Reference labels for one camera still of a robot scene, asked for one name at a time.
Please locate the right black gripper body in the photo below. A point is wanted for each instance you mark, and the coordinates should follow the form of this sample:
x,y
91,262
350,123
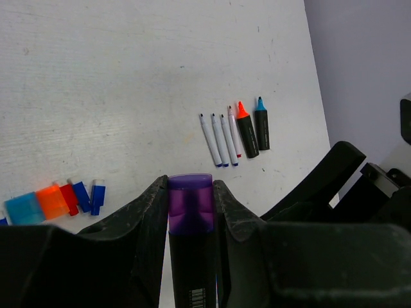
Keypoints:
x,y
376,197

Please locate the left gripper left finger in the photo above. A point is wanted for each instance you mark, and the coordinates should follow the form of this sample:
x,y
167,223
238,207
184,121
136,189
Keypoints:
x,y
115,262

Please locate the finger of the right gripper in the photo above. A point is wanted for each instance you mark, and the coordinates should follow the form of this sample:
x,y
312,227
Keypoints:
x,y
309,200

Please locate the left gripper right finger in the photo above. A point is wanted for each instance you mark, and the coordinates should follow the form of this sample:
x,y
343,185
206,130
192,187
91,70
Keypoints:
x,y
302,264

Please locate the purple capped black highlighter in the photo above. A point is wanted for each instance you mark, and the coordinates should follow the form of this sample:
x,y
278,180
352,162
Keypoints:
x,y
193,266

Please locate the blue pen cap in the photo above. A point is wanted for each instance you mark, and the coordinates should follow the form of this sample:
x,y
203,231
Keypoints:
x,y
3,219
81,194
97,196

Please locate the red pen cap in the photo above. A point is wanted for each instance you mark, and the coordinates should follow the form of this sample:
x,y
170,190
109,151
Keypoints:
x,y
70,198

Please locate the white pen blue end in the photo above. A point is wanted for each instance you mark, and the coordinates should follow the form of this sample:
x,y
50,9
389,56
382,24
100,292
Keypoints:
x,y
220,140

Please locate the orange highlighter cap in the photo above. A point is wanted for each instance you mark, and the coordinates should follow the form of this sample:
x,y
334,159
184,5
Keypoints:
x,y
52,202

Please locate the orange capped black highlighter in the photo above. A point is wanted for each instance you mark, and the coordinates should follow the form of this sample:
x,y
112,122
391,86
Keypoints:
x,y
247,133

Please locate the small blue capped pen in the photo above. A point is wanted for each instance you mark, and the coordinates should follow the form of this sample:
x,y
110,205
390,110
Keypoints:
x,y
210,142

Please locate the purple highlighter cap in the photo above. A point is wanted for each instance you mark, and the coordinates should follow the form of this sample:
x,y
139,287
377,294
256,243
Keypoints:
x,y
191,204

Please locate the blue capped black highlighter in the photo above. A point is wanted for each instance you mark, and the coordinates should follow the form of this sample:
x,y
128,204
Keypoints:
x,y
261,122

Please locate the light blue highlighter cap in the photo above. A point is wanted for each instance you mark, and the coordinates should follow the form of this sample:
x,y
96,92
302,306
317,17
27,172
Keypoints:
x,y
25,210

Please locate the white pen red end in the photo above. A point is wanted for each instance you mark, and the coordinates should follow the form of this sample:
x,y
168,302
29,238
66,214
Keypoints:
x,y
234,132

